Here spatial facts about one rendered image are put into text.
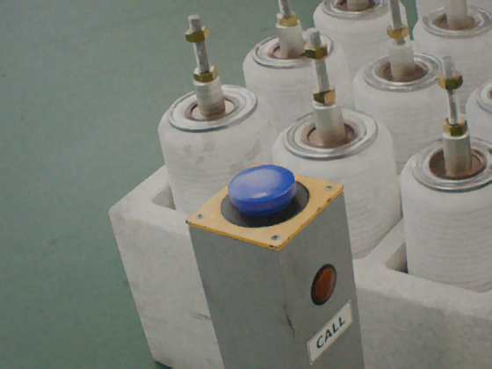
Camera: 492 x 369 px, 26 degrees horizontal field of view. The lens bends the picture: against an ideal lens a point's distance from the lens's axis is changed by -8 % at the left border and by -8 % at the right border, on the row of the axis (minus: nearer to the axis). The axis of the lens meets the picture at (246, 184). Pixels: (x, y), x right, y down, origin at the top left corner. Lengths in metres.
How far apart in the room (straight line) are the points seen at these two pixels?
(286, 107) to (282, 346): 0.34
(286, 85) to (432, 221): 0.25
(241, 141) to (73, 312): 0.35
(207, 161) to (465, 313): 0.26
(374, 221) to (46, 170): 0.68
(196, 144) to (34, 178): 0.57
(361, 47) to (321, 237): 0.42
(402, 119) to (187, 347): 0.29
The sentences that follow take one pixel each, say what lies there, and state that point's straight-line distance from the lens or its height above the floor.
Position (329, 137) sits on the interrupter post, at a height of 0.26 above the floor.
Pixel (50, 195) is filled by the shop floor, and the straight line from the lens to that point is 1.40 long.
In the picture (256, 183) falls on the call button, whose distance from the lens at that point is 0.68.
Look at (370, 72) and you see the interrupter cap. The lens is 0.96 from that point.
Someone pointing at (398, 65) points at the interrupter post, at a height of 0.26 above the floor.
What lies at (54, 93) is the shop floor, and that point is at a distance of 1.67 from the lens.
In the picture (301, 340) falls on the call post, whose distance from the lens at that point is 0.70.
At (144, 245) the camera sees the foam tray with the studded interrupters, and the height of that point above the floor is 0.15.
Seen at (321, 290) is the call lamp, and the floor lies 0.26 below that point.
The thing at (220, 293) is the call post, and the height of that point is 0.26.
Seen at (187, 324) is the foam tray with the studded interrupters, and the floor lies 0.07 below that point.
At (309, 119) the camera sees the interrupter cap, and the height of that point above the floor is 0.25.
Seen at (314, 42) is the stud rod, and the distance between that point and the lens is 0.84.
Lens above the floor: 0.68
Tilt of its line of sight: 31 degrees down
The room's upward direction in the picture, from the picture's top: 11 degrees counter-clockwise
